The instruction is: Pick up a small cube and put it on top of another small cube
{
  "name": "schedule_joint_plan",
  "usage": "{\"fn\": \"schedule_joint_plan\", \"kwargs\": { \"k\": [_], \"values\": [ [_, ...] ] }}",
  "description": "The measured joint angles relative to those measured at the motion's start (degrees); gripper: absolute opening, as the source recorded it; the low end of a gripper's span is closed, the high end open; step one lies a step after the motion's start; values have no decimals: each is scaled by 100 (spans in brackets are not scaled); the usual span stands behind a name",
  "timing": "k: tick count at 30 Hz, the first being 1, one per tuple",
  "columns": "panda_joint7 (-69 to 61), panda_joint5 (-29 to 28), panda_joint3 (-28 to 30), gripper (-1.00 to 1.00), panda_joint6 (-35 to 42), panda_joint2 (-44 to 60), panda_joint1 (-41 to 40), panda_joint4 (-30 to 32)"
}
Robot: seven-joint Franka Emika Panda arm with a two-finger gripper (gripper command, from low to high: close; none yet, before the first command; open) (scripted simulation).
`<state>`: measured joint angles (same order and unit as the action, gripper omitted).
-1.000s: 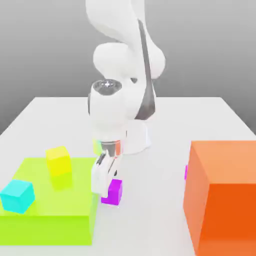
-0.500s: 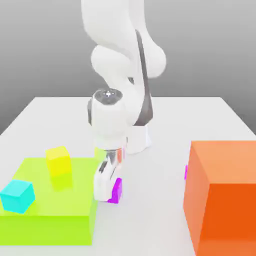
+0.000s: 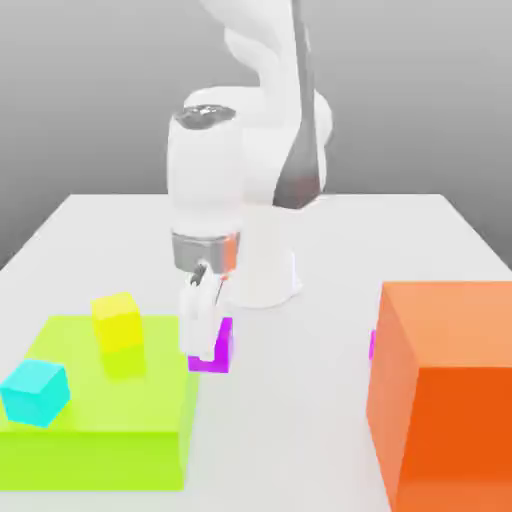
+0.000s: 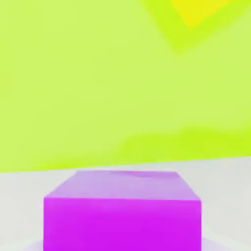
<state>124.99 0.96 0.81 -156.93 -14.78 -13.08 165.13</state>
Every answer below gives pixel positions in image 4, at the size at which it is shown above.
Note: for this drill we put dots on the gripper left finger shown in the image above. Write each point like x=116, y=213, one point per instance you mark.
x=37, y=247

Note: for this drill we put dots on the small magenta cube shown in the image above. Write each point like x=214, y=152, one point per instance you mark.
x=121, y=221

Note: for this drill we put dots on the large lime green box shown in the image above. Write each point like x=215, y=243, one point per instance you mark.
x=78, y=82

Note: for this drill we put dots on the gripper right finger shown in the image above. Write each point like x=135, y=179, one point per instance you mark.
x=208, y=246

